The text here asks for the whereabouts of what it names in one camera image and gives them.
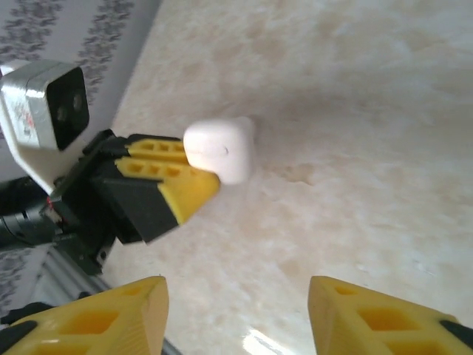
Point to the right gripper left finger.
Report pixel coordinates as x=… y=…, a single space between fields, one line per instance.
x=111 y=325

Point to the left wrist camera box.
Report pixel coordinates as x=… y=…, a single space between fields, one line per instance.
x=33 y=111

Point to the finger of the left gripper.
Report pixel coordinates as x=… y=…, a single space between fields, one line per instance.
x=159 y=149
x=155 y=199

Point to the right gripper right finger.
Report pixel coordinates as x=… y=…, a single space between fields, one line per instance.
x=369 y=325

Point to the white rounded earbud charging case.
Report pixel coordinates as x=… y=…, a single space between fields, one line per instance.
x=221 y=148

